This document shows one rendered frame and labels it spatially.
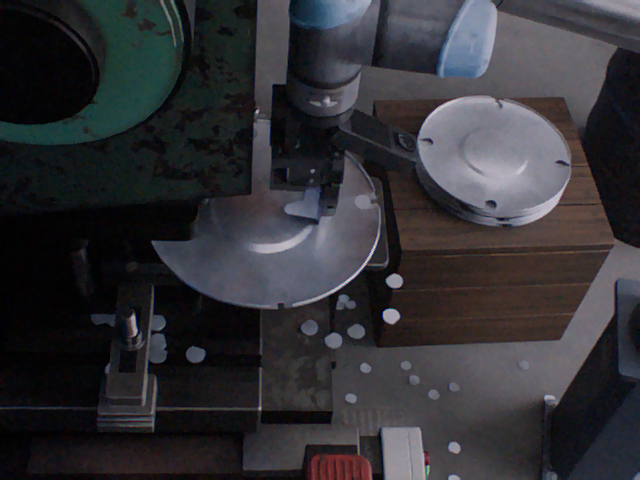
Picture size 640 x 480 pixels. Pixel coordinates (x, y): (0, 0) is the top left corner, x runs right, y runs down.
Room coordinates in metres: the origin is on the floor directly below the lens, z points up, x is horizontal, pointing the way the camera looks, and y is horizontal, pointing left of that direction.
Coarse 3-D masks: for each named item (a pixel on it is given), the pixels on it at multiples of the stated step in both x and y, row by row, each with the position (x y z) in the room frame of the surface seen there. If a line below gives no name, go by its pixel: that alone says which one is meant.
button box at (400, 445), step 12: (384, 432) 0.51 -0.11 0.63; (396, 432) 0.52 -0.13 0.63; (408, 432) 0.52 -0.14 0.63; (420, 432) 0.52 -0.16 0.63; (384, 444) 0.50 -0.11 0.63; (396, 444) 0.50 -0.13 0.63; (408, 444) 0.50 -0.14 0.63; (420, 444) 0.50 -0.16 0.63; (384, 456) 0.48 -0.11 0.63; (396, 456) 0.48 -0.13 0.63; (408, 456) 0.49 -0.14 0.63; (420, 456) 0.49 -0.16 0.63; (384, 468) 0.47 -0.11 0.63; (396, 468) 0.47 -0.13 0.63; (408, 468) 0.47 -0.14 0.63; (420, 468) 0.47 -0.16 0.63
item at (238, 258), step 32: (256, 128) 0.84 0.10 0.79; (256, 160) 0.79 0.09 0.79; (352, 160) 0.81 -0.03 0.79; (256, 192) 0.73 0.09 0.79; (288, 192) 0.74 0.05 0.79; (352, 192) 0.76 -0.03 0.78; (224, 224) 0.67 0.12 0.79; (256, 224) 0.68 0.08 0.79; (288, 224) 0.69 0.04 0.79; (352, 224) 0.71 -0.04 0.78; (160, 256) 0.61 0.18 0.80; (192, 256) 0.62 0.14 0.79; (224, 256) 0.63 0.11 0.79; (256, 256) 0.64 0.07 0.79; (288, 256) 0.65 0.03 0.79; (320, 256) 0.65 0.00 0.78; (352, 256) 0.66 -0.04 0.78; (224, 288) 0.59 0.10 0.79; (256, 288) 0.59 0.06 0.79; (288, 288) 0.60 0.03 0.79; (320, 288) 0.61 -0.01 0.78
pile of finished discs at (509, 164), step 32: (480, 96) 1.37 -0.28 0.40; (448, 128) 1.28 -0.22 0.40; (480, 128) 1.28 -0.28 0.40; (512, 128) 1.30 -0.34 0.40; (544, 128) 1.31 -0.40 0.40; (448, 160) 1.19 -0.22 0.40; (480, 160) 1.20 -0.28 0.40; (512, 160) 1.21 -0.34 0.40; (544, 160) 1.23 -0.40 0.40; (448, 192) 1.11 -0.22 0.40; (480, 192) 1.13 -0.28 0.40; (512, 192) 1.14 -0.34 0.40; (544, 192) 1.15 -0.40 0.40; (480, 224) 1.09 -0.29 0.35; (512, 224) 1.09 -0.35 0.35
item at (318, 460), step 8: (320, 456) 0.41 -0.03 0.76; (328, 456) 0.41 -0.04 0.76; (336, 456) 0.41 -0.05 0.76; (344, 456) 0.42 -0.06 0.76; (352, 456) 0.42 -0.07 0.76; (360, 456) 0.42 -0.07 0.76; (312, 464) 0.40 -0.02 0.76; (320, 464) 0.40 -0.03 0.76; (328, 464) 0.40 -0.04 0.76; (336, 464) 0.41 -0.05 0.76; (344, 464) 0.41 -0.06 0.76; (352, 464) 0.41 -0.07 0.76; (360, 464) 0.41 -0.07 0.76; (368, 464) 0.41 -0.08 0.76; (312, 472) 0.39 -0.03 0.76; (320, 472) 0.39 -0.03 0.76; (328, 472) 0.40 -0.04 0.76; (336, 472) 0.40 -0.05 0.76; (344, 472) 0.40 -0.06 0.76; (352, 472) 0.40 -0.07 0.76; (360, 472) 0.40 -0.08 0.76; (368, 472) 0.40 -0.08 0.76
